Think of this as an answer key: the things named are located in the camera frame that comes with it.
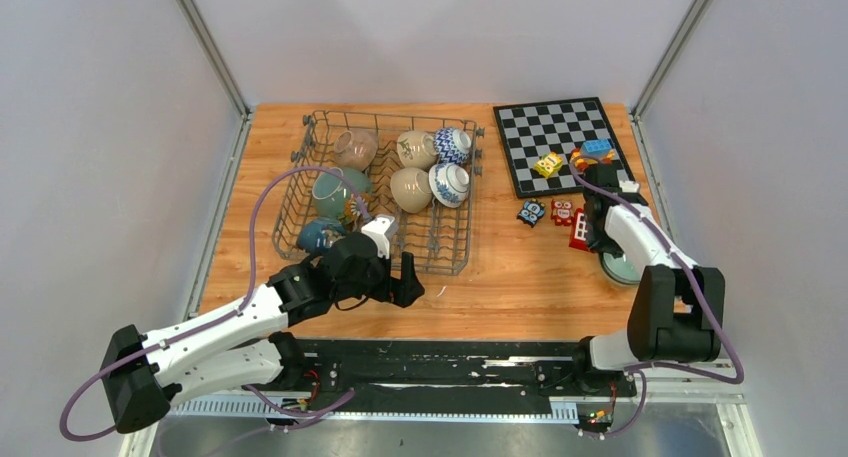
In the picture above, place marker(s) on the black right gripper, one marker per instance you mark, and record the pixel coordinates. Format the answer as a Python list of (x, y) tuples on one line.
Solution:
[(597, 244)]

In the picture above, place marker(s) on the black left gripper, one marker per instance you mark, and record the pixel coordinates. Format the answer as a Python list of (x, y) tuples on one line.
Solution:
[(402, 291)]

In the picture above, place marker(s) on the mint green leaf bowl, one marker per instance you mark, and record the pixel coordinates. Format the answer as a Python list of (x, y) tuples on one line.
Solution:
[(619, 270)]

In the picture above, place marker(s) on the plain beige bowl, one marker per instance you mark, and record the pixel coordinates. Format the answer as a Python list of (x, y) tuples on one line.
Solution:
[(410, 189)]

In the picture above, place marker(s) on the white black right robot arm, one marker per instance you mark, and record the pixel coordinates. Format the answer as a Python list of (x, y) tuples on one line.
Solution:
[(677, 311)]

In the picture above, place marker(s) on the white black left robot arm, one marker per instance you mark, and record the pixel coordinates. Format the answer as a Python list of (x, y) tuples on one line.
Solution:
[(248, 341)]

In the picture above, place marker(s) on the red owl toy block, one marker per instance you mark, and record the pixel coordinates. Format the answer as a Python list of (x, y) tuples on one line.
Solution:
[(562, 212)]

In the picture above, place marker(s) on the red toy house block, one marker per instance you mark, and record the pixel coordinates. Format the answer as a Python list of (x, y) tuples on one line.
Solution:
[(579, 232)]

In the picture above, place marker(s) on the toy brick car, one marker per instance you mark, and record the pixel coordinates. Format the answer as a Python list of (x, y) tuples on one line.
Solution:
[(592, 152)]

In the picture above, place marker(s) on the yellow owl toy block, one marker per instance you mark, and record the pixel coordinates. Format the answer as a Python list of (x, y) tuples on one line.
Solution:
[(548, 165)]

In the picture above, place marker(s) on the black blue owl block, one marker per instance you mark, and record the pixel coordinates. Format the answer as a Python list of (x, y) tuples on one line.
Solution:
[(531, 212)]

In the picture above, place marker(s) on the black white chessboard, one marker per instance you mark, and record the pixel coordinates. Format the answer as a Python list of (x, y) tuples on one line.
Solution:
[(530, 131)]

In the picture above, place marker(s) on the dark blue floral bowl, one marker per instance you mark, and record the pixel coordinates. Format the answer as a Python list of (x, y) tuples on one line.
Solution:
[(319, 235)]

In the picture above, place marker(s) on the white bowl blue roses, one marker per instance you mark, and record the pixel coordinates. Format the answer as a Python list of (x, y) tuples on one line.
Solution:
[(449, 183)]

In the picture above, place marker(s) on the teal bowl with orange flower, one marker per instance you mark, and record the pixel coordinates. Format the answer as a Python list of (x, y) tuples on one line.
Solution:
[(333, 193)]

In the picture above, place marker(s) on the beige bowl with flower sprig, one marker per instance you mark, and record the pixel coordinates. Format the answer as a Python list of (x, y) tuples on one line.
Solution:
[(416, 149)]

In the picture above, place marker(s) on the blue white zigzag bowl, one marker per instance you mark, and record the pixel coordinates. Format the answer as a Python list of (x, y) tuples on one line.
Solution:
[(453, 145)]

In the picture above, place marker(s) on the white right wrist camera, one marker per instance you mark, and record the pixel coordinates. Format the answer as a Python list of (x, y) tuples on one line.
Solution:
[(629, 187)]

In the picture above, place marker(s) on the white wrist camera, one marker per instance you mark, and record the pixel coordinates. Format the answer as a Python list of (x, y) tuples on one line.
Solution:
[(629, 187), (381, 229)]

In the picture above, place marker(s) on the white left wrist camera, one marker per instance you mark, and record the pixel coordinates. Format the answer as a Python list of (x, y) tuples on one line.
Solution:
[(381, 229)]

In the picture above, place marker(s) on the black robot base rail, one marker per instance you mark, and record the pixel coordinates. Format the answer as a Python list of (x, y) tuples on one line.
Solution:
[(443, 377)]

